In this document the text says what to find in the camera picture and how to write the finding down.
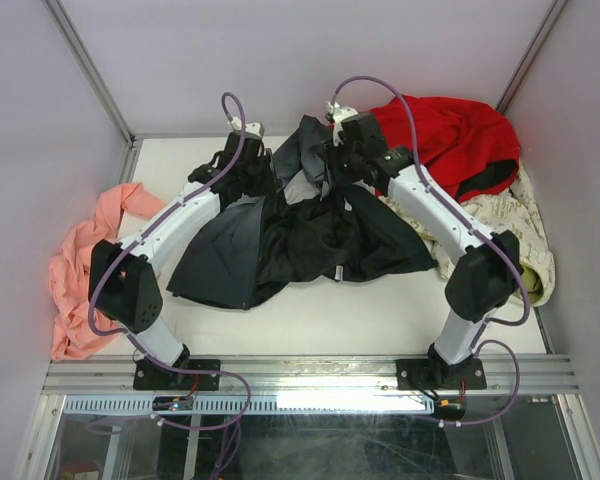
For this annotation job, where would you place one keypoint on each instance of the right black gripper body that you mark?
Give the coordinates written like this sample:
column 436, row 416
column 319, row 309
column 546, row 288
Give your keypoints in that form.
column 342, row 164

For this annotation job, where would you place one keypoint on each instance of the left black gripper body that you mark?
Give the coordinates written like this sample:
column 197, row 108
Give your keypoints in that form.
column 259, row 178

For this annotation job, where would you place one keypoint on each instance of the dark grey zip jacket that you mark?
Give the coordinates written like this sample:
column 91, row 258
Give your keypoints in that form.
column 254, row 248

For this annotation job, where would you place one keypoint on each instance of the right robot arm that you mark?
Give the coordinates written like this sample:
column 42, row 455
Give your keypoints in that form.
column 486, row 264

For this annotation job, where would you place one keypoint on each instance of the red jacket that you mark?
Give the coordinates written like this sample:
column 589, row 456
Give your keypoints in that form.
column 455, row 138

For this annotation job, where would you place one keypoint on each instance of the pink cloth garment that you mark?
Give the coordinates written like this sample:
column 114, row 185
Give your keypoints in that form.
column 69, row 269

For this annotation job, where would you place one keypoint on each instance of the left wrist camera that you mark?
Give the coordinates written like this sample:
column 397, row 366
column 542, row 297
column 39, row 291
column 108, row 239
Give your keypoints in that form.
column 250, row 130

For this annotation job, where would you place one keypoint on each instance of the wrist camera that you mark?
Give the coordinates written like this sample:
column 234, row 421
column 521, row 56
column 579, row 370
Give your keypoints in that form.
column 250, row 130
column 336, row 115

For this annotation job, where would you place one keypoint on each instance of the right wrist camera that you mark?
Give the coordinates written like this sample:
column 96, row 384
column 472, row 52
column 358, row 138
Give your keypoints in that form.
column 336, row 115

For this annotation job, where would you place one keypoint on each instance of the left aluminium corner post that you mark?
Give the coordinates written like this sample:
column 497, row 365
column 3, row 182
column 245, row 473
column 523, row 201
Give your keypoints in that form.
column 76, row 45

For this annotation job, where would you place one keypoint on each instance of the aluminium corner post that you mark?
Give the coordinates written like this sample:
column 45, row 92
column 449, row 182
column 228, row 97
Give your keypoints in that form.
column 531, row 54
column 76, row 45

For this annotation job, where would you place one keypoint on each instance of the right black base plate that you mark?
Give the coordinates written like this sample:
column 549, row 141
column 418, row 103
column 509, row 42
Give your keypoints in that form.
column 423, row 374

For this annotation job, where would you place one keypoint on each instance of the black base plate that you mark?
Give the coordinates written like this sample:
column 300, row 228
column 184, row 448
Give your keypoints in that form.
column 423, row 374
column 150, row 377

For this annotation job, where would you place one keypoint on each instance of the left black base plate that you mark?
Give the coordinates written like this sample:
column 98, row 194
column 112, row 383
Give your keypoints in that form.
column 150, row 377

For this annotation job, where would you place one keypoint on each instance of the right aluminium corner post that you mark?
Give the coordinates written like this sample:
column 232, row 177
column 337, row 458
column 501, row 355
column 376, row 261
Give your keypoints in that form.
column 531, row 54

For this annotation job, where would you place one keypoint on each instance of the aluminium front rail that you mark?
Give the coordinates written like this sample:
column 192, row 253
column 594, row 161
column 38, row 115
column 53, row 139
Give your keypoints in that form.
column 528, row 374

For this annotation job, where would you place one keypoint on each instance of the white slotted cable duct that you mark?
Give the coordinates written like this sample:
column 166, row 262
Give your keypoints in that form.
column 302, row 402

